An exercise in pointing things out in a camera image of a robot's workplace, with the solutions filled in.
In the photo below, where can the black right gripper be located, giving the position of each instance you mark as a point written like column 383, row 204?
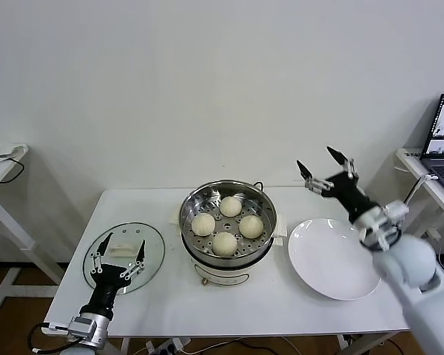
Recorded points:
column 351, row 194

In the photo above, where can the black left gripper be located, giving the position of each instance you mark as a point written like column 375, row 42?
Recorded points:
column 103, row 288

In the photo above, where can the round glass pot lid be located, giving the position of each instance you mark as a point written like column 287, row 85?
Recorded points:
column 133, row 229

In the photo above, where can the white steamed baozi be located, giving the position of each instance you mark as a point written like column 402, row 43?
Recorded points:
column 251, row 226
column 230, row 206
column 203, row 225
column 224, row 244

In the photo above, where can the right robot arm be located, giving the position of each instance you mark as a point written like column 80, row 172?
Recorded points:
column 410, row 266

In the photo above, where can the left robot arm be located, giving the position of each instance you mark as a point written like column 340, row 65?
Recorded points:
column 98, row 331

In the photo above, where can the stainless steel steamer basket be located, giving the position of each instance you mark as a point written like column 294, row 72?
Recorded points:
column 260, row 207

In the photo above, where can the white round plate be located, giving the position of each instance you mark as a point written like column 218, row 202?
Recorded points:
column 318, row 259

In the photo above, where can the white electric cooker base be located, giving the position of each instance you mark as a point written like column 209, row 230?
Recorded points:
column 222, row 273

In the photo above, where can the white power strip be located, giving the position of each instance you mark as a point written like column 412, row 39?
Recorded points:
column 166, row 347

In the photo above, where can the white side table with laptop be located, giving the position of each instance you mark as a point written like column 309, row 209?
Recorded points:
column 429, row 188

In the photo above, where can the white power adapter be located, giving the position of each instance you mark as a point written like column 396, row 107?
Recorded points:
column 434, row 234

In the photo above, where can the white folded cloth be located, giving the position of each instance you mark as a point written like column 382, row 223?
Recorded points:
column 7, row 149

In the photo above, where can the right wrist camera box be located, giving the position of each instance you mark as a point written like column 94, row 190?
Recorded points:
column 396, row 211

